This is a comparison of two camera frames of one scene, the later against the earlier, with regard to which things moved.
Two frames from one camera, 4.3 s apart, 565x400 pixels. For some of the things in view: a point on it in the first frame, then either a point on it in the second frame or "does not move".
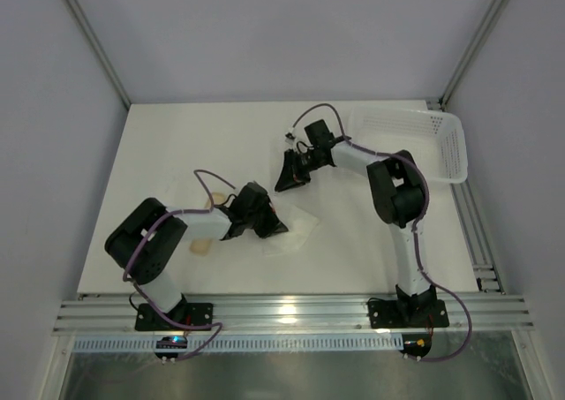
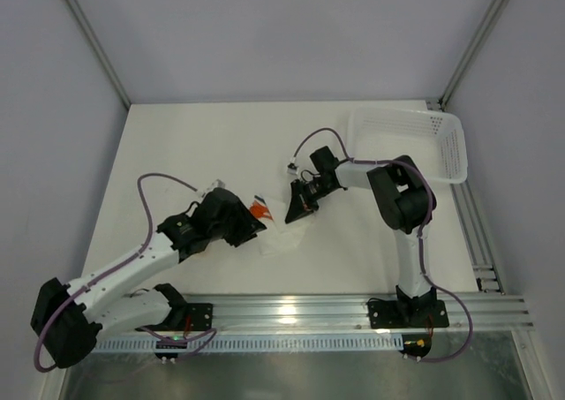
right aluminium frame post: x=484 y=33 does not move
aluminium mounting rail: x=290 y=314 does not move
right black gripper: x=298 y=169 to x=305 y=195
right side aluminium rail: x=476 y=239 does not move
